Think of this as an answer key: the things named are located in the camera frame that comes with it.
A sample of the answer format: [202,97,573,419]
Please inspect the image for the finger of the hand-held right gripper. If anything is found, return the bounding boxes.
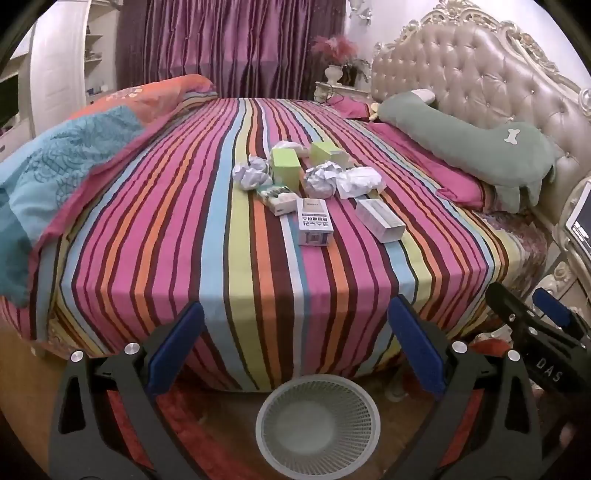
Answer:
[486,282,543,342]
[532,287,585,339]

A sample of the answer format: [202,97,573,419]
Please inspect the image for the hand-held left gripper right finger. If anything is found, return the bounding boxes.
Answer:
[390,295,539,480]

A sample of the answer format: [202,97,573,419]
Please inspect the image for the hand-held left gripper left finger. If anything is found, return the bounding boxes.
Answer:
[48,302,205,480]

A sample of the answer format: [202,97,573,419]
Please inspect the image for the white mesh waste basket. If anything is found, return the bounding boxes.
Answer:
[255,374,382,480]

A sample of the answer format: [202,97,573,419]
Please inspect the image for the white plastic packet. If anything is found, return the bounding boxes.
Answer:
[336,167,387,200]

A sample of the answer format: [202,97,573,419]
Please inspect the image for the white paper ball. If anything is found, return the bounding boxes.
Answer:
[303,161,345,200]
[232,155,274,190]

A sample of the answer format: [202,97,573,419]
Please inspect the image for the tall green box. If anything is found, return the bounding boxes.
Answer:
[270,148,301,191]

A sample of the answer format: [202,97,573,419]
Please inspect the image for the small green box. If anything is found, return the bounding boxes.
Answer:
[310,141,354,169]

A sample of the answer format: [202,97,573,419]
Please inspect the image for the ornate cream bedside cabinet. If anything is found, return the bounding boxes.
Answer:
[531,175,591,301]

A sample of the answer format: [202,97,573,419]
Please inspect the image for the small screen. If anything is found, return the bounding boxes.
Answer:
[556,180,591,259]

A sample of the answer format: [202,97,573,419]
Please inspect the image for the long white box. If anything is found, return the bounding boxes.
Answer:
[355,198,407,243]

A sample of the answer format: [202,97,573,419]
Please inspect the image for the white box with black print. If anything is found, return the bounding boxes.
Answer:
[295,198,334,246]

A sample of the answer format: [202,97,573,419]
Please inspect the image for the green plush pillow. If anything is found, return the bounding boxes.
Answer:
[376,90,561,214]

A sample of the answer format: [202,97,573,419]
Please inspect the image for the white box with green print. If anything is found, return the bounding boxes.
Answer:
[255,184,301,216]

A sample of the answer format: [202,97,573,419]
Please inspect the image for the blue and orange quilt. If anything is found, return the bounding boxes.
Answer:
[0,74,219,308]

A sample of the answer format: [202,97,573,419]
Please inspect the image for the tufted beige headboard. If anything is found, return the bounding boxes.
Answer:
[372,0,591,241]

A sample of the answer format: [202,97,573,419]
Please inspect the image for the small pink cushion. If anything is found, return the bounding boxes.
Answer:
[332,98,377,121]

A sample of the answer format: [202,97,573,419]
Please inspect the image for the white nightstand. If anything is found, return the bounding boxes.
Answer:
[314,80,375,104]

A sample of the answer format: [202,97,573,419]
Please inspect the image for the white shelf unit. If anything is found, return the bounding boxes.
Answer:
[0,0,121,139]

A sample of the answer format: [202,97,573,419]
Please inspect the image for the red feather flowers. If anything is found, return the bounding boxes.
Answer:
[311,36,361,65]

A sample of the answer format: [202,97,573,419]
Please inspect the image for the purple curtain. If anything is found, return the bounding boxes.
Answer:
[115,0,347,100]

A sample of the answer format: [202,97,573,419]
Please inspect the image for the wall lamp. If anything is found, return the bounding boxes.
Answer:
[346,0,375,26]

